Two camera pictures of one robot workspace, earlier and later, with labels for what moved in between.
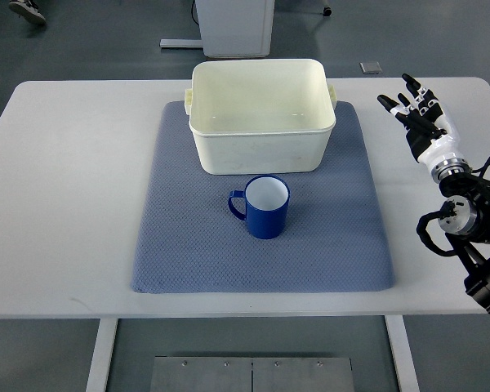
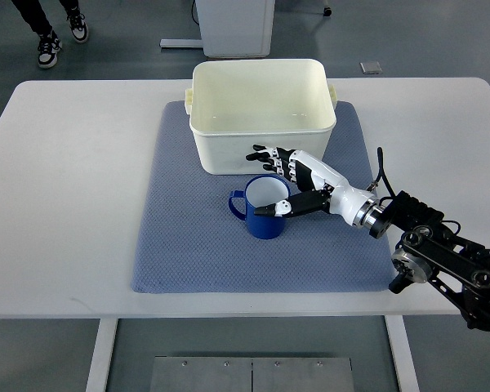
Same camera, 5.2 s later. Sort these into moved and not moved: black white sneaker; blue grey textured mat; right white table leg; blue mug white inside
Moved: black white sneaker
Not moved: right white table leg; blue mug white inside; blue grey textured mat
